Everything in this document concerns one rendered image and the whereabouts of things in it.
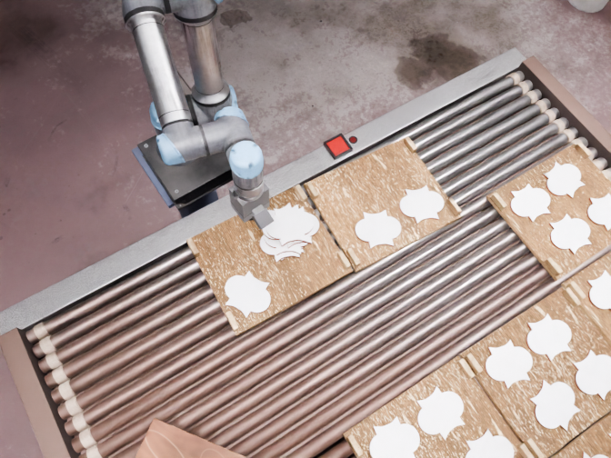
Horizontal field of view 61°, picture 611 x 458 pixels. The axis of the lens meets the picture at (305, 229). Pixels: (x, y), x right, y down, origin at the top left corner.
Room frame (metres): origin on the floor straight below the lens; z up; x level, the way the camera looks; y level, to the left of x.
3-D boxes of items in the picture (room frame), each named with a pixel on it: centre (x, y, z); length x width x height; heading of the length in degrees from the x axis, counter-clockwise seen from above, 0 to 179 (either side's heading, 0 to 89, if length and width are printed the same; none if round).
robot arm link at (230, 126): (0.69, 0.21, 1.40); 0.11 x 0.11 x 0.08; 25
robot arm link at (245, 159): (0.61, 0.15, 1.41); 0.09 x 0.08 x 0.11; 25
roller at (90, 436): (0.55, -0.20, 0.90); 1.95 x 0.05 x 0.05; 127
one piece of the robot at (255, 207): (0.59, 0.14, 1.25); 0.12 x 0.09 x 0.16; 43
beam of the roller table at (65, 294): (0.89, 0.05, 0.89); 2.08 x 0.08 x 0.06; 127
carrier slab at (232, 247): (0.56, 0.11, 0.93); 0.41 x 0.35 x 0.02; 126
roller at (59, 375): (0.71, -0.08, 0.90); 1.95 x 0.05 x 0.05; 127
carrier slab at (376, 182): (0.80, -0.25, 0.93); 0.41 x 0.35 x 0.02; 124
